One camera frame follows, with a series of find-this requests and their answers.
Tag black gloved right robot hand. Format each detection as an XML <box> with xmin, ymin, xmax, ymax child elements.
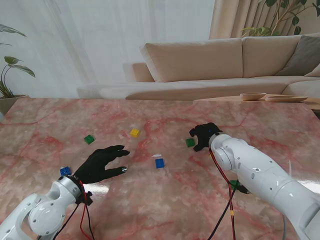
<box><xmin>189</xmin><ymin>122</ymin><xmax>224</xmax><ymax>152</ymax></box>

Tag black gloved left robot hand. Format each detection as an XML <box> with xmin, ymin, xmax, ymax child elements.
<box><xmin>74</xmin><ymin>144</ymin><xmax>131</xmax><ymax>185</ymax></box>

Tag wooden bowl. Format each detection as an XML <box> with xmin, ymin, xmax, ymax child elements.
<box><xmin>239</xmin><ymin>92</ymin><xmax>267</xmax><ymax>101</ymax></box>

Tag beige sofa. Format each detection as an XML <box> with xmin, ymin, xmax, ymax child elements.
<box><xmin>76</xmin><ymin>34</ymin><xmax>320</xmax><ymax>101</ymax></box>

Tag wooden tray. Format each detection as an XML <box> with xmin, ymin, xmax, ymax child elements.
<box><xmin>264</xmin><ymin>94</ymin><xmax>309</xmax><ymax>103</ymax></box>

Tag grey plant pot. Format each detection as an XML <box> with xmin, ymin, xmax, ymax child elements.
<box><xmin>0</xmin><ymin>94</ymin><xmax>30</xmax><ymax>116</ymax></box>

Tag beige curtain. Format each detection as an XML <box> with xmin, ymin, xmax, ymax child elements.
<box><xmin>208</xmin><ymin>0</ymin><xmax>320</xmax><ymax>40</ymax></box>

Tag broad leaf potted plant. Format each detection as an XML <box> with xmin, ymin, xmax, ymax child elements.
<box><xmin>0</xmin><ymin>23</ymin><xmax>36</xmax><ymax>98</ymax></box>

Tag cream sofa cushion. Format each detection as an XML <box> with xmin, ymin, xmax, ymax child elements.
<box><xmin>304</xmin><ymin>64</ymin><xmax>320</xmax><ymax>78</ymax></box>

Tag grey sofa cushion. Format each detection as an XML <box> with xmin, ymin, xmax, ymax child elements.
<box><xmin>276</xmin><ymin>34</ymin><xmax>320</xmax><ymax>77</ymax></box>

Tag white sheer curtain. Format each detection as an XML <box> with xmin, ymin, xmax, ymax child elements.
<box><xmin>0</xmin><ymin>0</ymin><xmax>216</xmax><ymax>99</ymax></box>

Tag tall green leafy plant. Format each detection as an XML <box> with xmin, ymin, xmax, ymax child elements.
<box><xmin>240</xmin><ymin>0</ymin><xmax>320</xmax><ymax>38</ymax></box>

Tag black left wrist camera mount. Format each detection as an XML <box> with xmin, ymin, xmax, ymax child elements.
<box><xmin>77</xmin><ymin>189</ymin><xmax>93</xmax><ymax>206</ymax></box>

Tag left arm red black cables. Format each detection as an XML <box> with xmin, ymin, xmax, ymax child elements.
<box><xmin>53</xmin><ymin>179</ymin><xmax>96</xmax><ymax>240</ymax></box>

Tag arm red black cables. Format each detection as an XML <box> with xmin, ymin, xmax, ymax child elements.
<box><xmin>207</xmin><ymin>148</ymin><xmax>250</xmax><ymax>240</ymax></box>
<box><xmin>53</xmin><ymin>179</ymin><xmax>96</xmax><ymax>240</ymax></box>

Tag right arm red black cables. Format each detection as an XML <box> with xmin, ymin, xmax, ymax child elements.
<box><xmin>207</xmin><ymin>148</ymin><xmax>250</xmax><ymax>240</ymax></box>

